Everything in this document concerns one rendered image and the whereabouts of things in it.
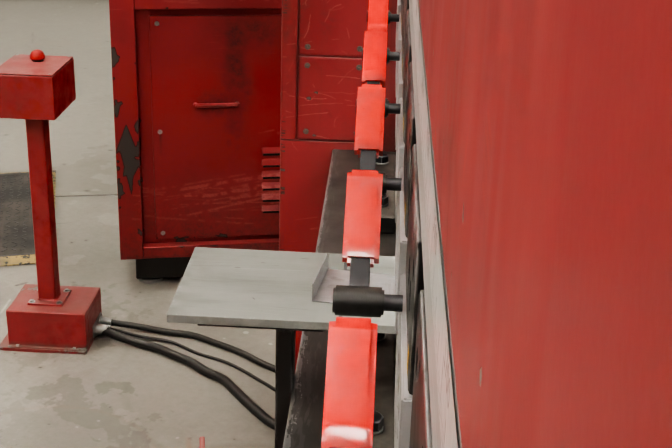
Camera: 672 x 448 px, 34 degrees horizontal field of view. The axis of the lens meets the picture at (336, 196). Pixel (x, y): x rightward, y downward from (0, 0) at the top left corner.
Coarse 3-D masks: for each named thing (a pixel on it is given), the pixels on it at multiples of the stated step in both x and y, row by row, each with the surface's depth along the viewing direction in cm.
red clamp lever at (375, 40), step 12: (372, 36) 106; (384, 36) 106; (372, 48) 105; (384, 48) 105; (372, 60) 104; (384, 60) 104; (372, 72) 104; (384, 72) 104; (372, 84) 103; (384, 84) 104; (396, 108) 102
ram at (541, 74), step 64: (448, 0) 39; (512, 0) 19; (576, 0) 13; (640, 0) 10; (448, 64) 37; (512, 64) 19; (576, 64) 13; (640, 64) 9; (448, 128) 36; (512, 128) 18; (576, 128) 12; (640, 128) 9; (448, 192) 34; (512, 192) 18; (576, 192) 12; (640, 192) 9; (448, 256) 33; (512, 256) 18; (576, 256) 12; (640, 256) 9; (448, 320) 32; (512, 320) 17; (576, 320) 12; (640, 320) 9; (512, 384) 17; (576, 384) 12; (640, 384) 9
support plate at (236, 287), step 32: (192, 256) 132; (224, 256) 132; (256, 256) 133; (288, 256) 133; (320, 256) 133; (384, 256) 134; (192, 288) 124; (224, 288) 124; (256, 288) 125; (288, 288) 125; (192, 320) 118; (224, 320) 118; (256, 320) 118; (288, 320) 118; (320, 320) 118; (384, 320) 118
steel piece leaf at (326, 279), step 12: (324, 264) 127; (324, 276) 128; (336, 276) 128; (348, 276) 128; (372, 276) 128; (384, 276) 128; (312, 288) 121; (324, 288) 125; (384, 288) 125; (312, 300) 122; (324, 300) 122
